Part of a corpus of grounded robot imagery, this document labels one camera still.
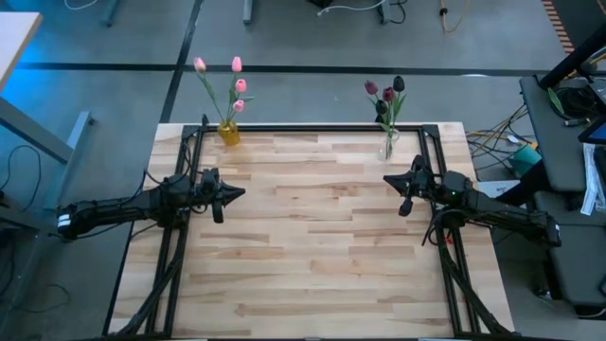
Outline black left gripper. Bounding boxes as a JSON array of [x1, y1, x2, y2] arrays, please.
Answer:
[[191, 168, 246, 224]]

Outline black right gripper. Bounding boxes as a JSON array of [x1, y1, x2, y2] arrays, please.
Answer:
[[383, 154, 445, 218]]

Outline dark red artificial tulip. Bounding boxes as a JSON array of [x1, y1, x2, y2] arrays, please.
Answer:
[[363, 80, 393, 143], [382, 86, 397, 157]]

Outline pale pink artificial tulip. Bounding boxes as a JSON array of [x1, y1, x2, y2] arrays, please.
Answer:
[[192, 56, 227, 125]]

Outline clear glass vase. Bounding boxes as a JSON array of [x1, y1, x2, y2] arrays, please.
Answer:
[[377, 127, 401, 164]]

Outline yellow glass vase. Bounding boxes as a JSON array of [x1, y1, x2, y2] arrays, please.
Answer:
[[217, 120, 241, 147]]

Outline white floor box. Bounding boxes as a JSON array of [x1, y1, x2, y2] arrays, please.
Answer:
[[477, 179, 508, 198]]

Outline person's leg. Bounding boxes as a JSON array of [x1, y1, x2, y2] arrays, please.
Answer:
[[491, 163, 553, 207]]

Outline teal container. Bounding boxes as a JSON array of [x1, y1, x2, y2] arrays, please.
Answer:
[[508, 144, 544, 177]]

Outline dark grey side desk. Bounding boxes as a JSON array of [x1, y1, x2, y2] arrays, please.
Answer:
[[519, 75, 606, 193], [533, 188, 606, 309]]

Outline white papers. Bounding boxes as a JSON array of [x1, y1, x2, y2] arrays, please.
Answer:
[[579, 141, 606, 217]]

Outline black monitor with blue screen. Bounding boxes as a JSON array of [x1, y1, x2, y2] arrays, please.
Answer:
[[577, 116, 606, 146]]

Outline black diagonal stand pole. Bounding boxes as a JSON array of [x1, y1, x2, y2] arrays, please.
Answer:
[[539, 21, 606, 90]]

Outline orange striped floor mat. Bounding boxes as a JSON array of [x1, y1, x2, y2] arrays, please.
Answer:
[[541, 0, 575, 54]]

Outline white topped grey desk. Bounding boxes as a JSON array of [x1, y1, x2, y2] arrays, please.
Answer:
[[0, 11, 97, 242]]

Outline black aluminium table frame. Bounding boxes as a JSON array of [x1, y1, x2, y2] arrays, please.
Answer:
[[106, 113, 515, 341]]

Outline tangled yellow black floor cables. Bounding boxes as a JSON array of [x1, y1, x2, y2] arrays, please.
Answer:
[[466, 104, 540, 168]]

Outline yellow floor cable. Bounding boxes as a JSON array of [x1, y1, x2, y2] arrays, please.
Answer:
[[437, 0, 470, 34]]

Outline black coiled cable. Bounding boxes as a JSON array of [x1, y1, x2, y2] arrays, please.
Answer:
[[546, 84, 593, 127]]

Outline black floor cable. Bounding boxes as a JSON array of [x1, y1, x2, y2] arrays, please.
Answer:
[[0, 144, 43, 212]]

